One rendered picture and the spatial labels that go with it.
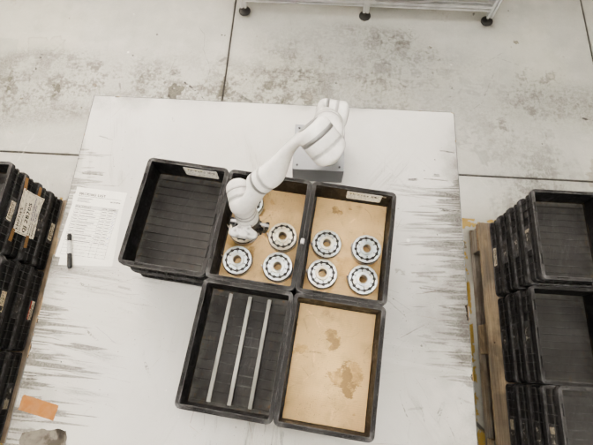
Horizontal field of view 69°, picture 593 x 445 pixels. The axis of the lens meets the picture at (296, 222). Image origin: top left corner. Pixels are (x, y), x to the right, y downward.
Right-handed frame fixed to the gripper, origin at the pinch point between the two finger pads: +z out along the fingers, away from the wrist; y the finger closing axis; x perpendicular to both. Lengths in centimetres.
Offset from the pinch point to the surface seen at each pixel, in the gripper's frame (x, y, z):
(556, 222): -36, -128, 40
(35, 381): 62, 68, 16
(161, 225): 1.9, 34.2, 3.8
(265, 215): -7.7, -2.8, 4.3
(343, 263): 5.7, -33.6, 4.6
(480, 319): 3, -112, 86
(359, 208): -15.8, -37.0, 4.6
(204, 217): -3.6, 19.3, 4.2
